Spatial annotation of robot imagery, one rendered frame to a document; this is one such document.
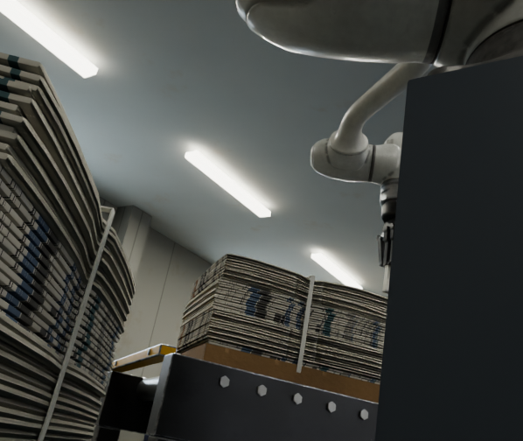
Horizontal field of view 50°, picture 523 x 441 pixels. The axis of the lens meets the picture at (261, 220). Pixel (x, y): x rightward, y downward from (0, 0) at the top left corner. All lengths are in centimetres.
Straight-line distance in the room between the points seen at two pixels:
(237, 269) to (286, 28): 60
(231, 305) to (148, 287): 573
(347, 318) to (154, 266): 578
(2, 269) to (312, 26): 40
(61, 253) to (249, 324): 74
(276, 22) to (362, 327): 74
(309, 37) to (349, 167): 93
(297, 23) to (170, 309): 658
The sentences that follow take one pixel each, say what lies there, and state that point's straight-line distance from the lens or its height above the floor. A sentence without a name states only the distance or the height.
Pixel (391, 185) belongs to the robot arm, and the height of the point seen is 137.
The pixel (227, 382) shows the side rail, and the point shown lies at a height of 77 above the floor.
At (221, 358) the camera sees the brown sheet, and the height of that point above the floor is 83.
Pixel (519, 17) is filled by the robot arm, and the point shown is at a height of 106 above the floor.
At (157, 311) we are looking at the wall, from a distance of 692.
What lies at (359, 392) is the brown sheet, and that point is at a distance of 116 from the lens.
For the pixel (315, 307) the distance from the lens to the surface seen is 115.
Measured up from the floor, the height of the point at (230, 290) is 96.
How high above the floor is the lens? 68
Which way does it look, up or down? 22 degrees up
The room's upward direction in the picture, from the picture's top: 11 degrees clockwise
